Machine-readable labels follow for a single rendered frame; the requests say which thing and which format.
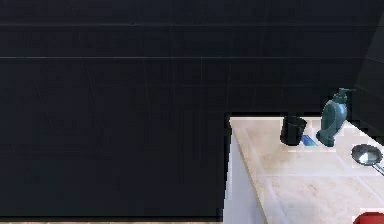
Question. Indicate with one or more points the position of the black cup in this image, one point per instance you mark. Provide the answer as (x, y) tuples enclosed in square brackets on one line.
[(292, 130)]

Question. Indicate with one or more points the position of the blue flat card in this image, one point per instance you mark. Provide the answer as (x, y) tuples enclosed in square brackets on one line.
[(309, 141)]

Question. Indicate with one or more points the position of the white cabinet with marble top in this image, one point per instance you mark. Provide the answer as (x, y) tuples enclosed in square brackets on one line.
[(300, 180)]

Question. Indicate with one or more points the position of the teal soap dispenser bottle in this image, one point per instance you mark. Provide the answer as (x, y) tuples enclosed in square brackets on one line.
[(331, 120)]

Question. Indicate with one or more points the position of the red round object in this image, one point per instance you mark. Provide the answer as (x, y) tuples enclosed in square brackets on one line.
[(370, 218)]

